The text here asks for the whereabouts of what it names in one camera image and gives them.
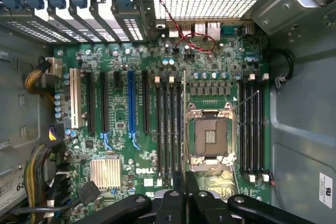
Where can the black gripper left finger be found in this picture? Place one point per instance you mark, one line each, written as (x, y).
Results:
(168, 205)

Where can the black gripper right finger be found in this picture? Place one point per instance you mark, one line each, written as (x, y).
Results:
(204, 205)

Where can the RAM slot with black latches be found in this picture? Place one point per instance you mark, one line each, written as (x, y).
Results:
(179, 129)
(256, 129)
(242, 129)
(165, 129)

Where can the RAM slot with white latches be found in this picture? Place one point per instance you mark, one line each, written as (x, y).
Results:
(158, 129)
(262, 129)
(249, 129)
(172, 129)

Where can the silver finned heat sink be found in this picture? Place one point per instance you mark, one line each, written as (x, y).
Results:
(105, 174)

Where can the metal CPU socket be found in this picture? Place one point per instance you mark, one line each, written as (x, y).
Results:
(210, 134)

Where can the long black expansion slot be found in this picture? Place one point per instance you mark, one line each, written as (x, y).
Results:
(145, 103)
(91, 103)

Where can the green Dell motherboard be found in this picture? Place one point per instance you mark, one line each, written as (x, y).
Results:
(118, 108)

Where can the thin metal locking lever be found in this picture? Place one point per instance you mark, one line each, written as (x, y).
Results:
(246, 98)

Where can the black expansion slot blue latch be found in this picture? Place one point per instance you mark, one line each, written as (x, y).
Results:
(105, 103)

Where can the white case label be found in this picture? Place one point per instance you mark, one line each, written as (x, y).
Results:
(326, 190)

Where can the short black expansion slot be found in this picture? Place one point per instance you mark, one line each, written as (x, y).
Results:
(118, 80)

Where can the grey metal PC case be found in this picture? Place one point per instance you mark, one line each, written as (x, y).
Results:
(302, 103)

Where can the white expansion slot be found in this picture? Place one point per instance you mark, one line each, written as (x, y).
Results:
(75, 98)

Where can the silver ethernet port block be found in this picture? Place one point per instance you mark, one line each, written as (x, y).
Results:
(214, 31)
(200, 30)

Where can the silver USB port block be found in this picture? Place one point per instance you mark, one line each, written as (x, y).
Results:
(179, 30)

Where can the blue serial port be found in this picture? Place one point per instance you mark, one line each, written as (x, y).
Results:
(231, 30)

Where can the white power connector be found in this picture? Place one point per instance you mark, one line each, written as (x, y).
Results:
(55, 66)

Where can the silver power supply housing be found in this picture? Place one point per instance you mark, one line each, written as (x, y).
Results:
(15, 82)

